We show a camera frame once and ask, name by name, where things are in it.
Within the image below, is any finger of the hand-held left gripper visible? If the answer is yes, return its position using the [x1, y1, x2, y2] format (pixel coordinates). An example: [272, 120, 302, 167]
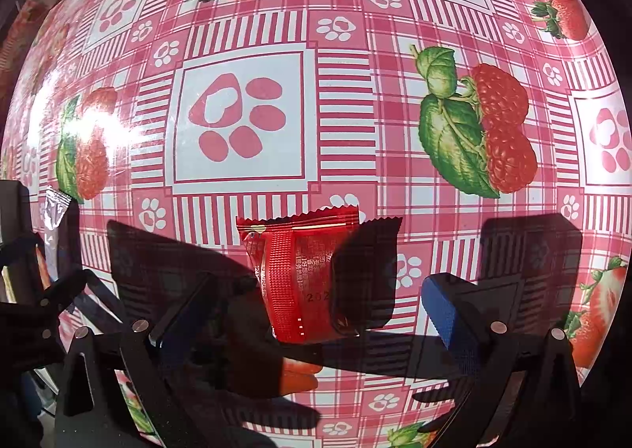
[0, 231, 40, 262]
[30, 269, 88, 345]

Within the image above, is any strawberry print tablecloth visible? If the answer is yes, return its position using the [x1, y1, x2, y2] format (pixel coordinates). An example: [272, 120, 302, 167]
[0, 0, 632, 448]

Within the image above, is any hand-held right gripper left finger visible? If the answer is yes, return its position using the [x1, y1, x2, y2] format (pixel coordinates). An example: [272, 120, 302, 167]
[53, 273, 297, 448]

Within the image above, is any red snack packet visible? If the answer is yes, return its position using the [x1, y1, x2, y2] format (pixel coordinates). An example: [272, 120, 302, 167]
[236, 205, 361, 345]

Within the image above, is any clear snack packet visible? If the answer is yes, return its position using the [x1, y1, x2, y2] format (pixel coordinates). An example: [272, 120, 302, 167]
[43, 185, 71, 232]

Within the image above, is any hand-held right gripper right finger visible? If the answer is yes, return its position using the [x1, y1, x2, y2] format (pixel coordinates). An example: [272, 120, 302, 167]
[412, 273, 587, 448]

